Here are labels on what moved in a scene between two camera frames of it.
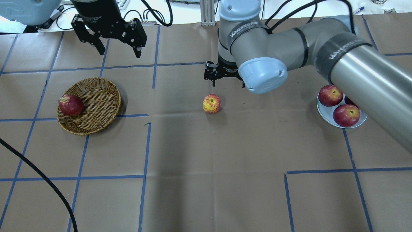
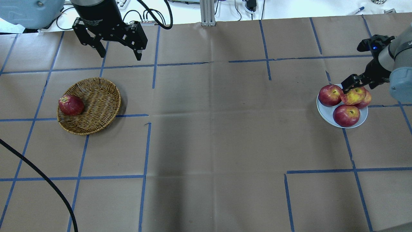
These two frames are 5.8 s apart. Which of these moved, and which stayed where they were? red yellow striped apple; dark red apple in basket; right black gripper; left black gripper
Moved: right black gripper; red yellow striped apple
Stayed: dark red apple in basket; left black gripper
